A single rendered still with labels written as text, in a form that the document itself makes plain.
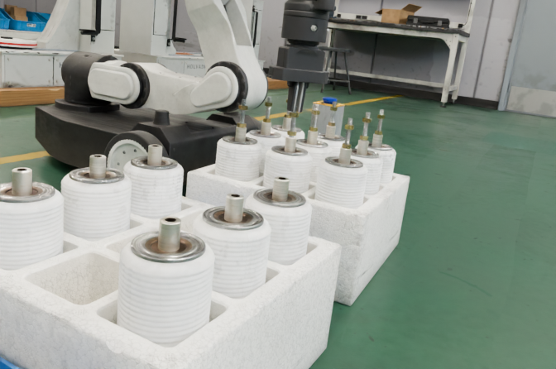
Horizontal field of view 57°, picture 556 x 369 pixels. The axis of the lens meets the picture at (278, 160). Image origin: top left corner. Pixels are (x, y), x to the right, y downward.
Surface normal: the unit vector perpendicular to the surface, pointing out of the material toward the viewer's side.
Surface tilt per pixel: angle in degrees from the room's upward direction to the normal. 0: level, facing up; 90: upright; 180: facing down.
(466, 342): 0
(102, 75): 90
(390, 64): 90
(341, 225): 90
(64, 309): 0
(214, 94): 90
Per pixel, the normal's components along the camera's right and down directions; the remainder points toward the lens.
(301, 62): 0.35, 0.26
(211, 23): -0.36, 0.55
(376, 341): 0.11, -0.97
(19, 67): 0.88, 0.21
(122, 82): -0.47, 0.15
